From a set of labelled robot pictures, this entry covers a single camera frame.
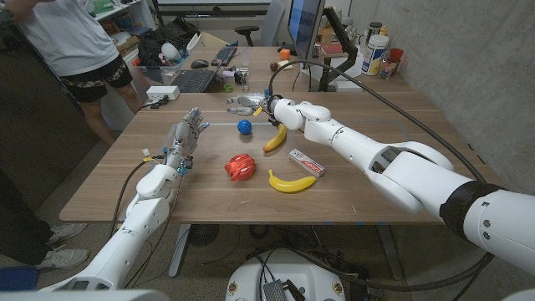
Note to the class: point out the clear cup with items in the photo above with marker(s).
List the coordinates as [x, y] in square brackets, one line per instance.
[386, 67]

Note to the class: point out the white shelf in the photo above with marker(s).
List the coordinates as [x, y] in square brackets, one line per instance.
[142, 14]

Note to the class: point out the small green cup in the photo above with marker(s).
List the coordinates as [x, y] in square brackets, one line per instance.
[227, 88]

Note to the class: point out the grey table leg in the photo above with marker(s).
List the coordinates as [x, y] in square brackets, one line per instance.
[179, 251]
[390, 251]

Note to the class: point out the white round helmet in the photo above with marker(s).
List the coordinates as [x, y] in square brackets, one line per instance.
[170, 51]

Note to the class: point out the black floor fan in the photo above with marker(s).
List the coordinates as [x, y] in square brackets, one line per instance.
[203, 234]

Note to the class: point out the black remote control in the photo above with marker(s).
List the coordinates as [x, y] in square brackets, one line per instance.
[315, 51]

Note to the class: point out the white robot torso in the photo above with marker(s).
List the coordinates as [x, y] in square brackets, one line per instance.
[83, 296]

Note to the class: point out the blue spiky stress ball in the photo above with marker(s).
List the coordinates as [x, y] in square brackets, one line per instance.
[244, 126]

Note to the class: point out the black keyboard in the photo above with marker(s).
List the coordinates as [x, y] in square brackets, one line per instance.
[224, 55]

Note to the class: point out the computer monitor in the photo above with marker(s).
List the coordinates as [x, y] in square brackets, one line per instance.
[305, 29]

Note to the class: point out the straight yellow toy banana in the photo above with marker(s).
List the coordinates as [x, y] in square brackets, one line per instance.
[275, 140]

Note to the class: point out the white canister blue label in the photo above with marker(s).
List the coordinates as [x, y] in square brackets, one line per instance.
[374, 54]

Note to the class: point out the yellow sticky note pad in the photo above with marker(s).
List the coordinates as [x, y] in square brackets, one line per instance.
[285, 63]

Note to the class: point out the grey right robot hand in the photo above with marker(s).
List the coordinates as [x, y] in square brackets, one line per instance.
[255, 102]

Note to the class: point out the small black gadget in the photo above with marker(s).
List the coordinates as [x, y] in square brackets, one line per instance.
[239, 76]

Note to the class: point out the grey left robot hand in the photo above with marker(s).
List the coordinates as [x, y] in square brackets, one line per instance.
[184, 140]

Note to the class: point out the clear plastic bin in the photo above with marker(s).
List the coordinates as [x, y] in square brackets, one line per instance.
[161, 74]

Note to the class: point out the person in white t-shirt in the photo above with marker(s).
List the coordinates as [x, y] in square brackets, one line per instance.
[71, 42]

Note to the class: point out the black backpack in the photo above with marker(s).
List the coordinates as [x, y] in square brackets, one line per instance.
[167, 37]

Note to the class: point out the orange cube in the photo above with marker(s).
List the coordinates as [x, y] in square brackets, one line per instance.
[285, 54]

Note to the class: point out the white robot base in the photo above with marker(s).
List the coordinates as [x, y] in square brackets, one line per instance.
[288, 267]

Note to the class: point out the white red toothpaste box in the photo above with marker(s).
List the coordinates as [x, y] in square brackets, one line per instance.
[306, 162]

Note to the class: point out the person in black trousers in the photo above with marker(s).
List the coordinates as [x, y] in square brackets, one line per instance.
[21, 226]

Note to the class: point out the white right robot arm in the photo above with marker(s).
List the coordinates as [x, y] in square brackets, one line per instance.
[355, 144]

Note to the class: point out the red cup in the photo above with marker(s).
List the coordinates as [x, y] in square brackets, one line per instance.
[396, 54]

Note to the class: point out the blue fabric item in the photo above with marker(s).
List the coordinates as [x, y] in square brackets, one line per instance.
[16, 278]

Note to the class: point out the grey office chair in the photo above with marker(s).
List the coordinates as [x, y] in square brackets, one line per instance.
[267, 23]

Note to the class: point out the dark red ball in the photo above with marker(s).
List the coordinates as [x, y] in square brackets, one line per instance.
[273, 66]

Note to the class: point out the black computer mouse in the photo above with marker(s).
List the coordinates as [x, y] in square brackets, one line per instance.
[200, 64]

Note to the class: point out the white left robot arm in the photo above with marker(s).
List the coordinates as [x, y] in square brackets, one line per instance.
[125, 246]

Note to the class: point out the white power strip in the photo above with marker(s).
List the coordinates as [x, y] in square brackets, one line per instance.
[163, 93]

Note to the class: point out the flat white box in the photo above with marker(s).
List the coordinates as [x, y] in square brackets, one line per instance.
[344, 88]

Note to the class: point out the red ribbed toy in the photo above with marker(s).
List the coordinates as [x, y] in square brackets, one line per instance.
[241, 167]

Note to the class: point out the red book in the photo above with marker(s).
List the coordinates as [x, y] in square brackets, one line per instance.
[332, 49]

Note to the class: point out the curved yellow toy banana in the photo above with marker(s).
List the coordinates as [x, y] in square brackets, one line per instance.
[290, 185]

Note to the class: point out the black laptop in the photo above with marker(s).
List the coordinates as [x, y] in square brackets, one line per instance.
[194, 80]

